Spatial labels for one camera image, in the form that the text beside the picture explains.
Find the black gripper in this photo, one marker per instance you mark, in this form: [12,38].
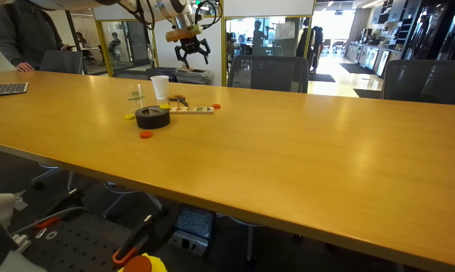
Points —
[192,44]

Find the round orange block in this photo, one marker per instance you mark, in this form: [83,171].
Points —
[216,106]
[145,135]

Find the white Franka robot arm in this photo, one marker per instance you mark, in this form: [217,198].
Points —
[178,9]

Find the white paper cup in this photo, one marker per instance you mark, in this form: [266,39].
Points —
[158,88]

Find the round yellow block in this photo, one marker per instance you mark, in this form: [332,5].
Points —
[128,116]
[165,106]

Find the wooden number peg board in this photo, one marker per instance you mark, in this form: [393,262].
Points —
[196,109]

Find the grey office chair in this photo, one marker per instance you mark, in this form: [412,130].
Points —
[269,73]
[425,80]
[62,62]

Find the grey chair base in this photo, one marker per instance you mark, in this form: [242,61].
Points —
[130,198]
[50,177]

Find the person in dark jacket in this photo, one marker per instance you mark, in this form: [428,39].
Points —
[27,35]

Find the grey box under table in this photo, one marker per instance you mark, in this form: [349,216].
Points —
[193,227]

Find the grey computer keyboard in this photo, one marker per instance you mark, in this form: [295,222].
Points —
[4,89]

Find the black orange clamp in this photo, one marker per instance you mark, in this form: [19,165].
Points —
[133,239]

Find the yellow red emergency stop button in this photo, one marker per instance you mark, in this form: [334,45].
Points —
[145,265]

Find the black perforated mounting board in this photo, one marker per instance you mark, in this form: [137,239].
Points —
[75,246]

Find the black glass door refrigerator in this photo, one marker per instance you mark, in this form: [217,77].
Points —
[438,30]

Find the yellow framed partition wall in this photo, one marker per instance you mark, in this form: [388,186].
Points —
[166,54]

